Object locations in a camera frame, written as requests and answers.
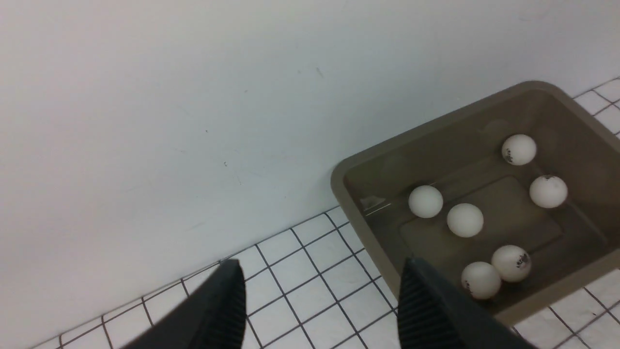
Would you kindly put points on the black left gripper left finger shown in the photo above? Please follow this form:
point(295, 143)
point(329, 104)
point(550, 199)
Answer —
point(214, 316)

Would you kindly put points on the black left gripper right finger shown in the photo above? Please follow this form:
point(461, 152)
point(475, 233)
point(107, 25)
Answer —
point(433, 314)

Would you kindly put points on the white printed ping-pong ball front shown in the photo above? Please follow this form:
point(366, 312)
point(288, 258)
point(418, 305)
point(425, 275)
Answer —
point(548, 191)

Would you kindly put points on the white printed ping-pong ball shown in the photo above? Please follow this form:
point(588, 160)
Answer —
point(548, 191)
point(519, 149)

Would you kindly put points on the white checkered tablecloth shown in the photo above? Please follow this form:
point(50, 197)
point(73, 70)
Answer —
point(314, 286)

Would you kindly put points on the olive green plastic bin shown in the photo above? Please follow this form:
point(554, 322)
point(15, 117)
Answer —
point(460, 154)

